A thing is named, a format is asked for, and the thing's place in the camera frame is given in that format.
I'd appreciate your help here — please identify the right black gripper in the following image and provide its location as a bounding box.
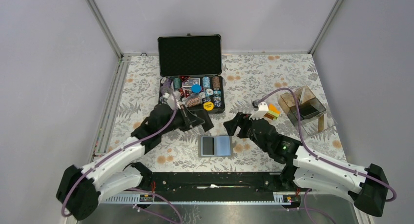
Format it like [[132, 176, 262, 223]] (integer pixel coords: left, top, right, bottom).
[[223, 112, 269, 152]]

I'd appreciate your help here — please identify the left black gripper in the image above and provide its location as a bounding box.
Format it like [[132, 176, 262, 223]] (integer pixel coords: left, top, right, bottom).
[[160, 105, 206, 136]]

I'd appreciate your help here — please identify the black credit card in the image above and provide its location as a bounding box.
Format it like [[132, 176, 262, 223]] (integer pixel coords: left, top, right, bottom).
[[195, 110, 214, 132], [201, 137, 215, 156]]

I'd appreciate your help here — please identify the beige card holder wallet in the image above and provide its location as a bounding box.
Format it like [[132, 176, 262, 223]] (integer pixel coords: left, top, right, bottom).
[[198, 135, 233, 158]]

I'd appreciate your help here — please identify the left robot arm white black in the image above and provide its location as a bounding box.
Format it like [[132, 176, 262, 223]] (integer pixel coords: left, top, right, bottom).
[[56, 104, 213, 221]]

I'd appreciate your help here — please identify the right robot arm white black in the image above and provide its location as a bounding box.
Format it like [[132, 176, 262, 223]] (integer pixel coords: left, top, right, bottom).
[[224, 112, 390, 217]]

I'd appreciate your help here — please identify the playing card deck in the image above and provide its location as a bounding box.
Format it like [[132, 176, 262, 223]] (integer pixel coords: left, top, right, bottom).
[[182, 78, 200, 88]]

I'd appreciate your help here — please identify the clear acrylic card box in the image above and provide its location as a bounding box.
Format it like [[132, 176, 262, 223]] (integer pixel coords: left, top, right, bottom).
[[278, 86, 336, 139]]

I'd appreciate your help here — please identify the yellow round dealer chip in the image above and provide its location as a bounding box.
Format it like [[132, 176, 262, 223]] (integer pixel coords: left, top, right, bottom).
[[203, 102, 214, 111]]

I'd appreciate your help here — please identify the blue round chip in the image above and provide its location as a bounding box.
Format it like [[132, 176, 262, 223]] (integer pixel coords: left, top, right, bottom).
[[191, 84, 202, 93]]

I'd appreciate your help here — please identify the orange yellow sticky note stack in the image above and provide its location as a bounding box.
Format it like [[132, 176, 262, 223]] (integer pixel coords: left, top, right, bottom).
[[265, 103, 281, 121]]

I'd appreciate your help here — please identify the floral patterned table mat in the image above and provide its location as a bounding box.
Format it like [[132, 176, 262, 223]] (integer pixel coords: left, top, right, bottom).
[[100, 54, 328, 172]]

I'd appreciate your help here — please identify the black poker chip case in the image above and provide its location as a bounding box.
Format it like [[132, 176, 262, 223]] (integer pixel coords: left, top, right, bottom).
[[157, 34, 226, 114]]

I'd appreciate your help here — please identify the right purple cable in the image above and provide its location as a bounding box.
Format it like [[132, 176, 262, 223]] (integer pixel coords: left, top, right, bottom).
[[252, 87, 397, 224]]

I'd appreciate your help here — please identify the purple cable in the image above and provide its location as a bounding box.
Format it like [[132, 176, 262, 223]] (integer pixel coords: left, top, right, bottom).
[[252, 87, 397, 224], [61, 79, 184, 224]]

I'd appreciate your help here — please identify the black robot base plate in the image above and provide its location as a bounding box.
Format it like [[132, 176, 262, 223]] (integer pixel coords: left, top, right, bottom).
[[121, 171, 313, 203]]

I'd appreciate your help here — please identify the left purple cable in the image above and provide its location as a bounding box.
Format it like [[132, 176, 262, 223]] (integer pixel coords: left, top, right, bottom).
[[61, 79, 184, 224]]

